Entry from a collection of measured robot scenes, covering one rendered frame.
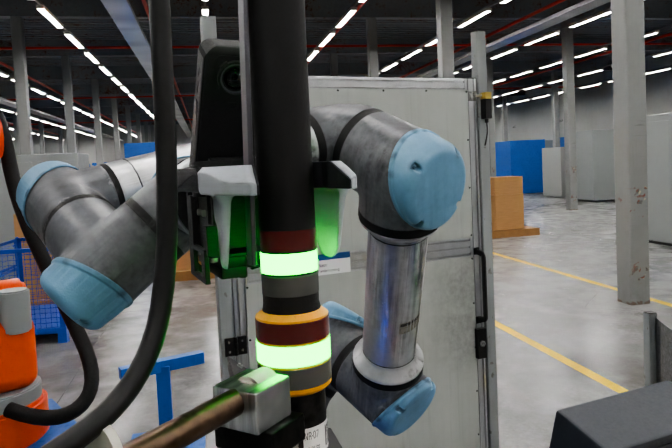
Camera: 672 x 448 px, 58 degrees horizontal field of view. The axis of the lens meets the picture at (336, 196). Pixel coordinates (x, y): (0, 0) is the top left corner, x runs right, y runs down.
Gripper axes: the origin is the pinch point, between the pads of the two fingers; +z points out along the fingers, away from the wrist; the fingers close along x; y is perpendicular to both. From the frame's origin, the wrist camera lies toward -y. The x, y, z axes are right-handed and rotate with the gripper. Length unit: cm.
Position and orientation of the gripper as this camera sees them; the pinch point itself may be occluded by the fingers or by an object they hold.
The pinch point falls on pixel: (296, 171)
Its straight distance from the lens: 32.6
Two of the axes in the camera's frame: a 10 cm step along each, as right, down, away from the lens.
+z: 4.1, 0.3, -9.1
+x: -9.1, 0.7, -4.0
